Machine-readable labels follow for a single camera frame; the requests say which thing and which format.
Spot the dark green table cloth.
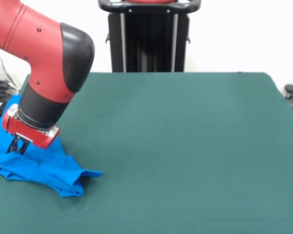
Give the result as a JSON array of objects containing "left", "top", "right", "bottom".
[{"left": 0, "top": 71, "right": 293, "bottom": 234}]

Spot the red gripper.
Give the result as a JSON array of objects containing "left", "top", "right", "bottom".
[{"left": 1, "top": 110, "right": 61, "bottom": 156}]

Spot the blue shirt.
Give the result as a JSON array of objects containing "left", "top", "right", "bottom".
[{"left": 0, "top": 94, "right": 103, "bottom": 198}]

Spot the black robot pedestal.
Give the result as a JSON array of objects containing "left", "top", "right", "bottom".
[{"left": 97, "top": 0, "right": 202, "bottom": 73}]

